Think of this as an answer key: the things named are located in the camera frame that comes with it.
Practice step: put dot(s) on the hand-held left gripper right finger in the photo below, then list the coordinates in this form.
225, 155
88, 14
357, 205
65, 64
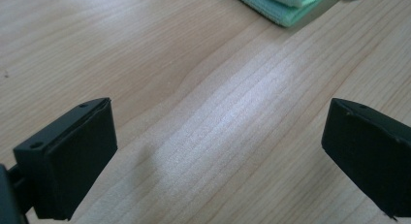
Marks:
371, 154

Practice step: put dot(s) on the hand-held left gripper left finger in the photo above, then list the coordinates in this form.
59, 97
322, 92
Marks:
74, 161

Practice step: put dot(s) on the green microfiber cloth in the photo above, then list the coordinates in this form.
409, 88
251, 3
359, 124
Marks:
281, 6

